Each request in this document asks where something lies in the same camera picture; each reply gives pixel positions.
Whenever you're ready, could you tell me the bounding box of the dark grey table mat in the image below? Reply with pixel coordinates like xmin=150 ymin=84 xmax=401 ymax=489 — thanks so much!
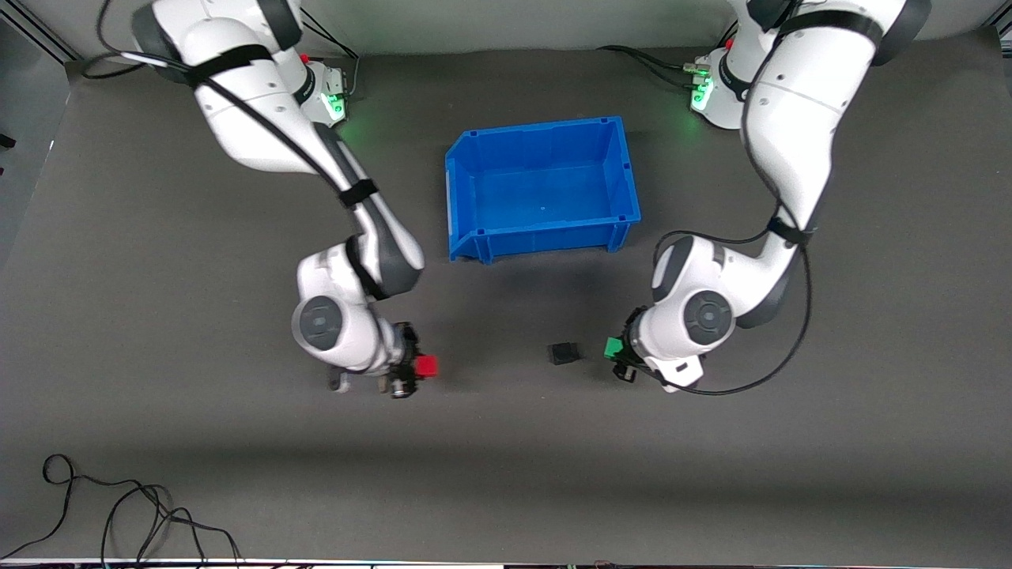
xmin=0 ymin=30 xmax=1012 ymax=567

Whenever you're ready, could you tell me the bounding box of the blue plastic storage bin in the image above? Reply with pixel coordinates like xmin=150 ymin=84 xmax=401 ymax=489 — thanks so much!
xmin=444 ymin=115 xmax=642 ymax=265

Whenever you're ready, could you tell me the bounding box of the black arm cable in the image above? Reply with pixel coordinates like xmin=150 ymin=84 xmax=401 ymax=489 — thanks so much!
xmin=79 ymin=0 xmax=390 ymax=303
xmin=653 ymin=0 xmax=817 ymax=397

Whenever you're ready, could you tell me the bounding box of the black base cable bundle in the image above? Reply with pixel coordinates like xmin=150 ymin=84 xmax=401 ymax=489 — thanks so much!
xmin=294 ymin=14 xmax=361 ymax=102
xmin=596 ymin=17 xmax=740 ymax=89

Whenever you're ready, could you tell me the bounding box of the loose thin black cable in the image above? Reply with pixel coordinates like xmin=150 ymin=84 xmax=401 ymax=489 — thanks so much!
xmin=0 ymin=454 xmax=243 ymax=565

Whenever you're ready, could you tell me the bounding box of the black aluminium frame rail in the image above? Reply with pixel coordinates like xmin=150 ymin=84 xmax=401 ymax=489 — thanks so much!
xmin=0 ymin=0 xmax=83 ymax=64

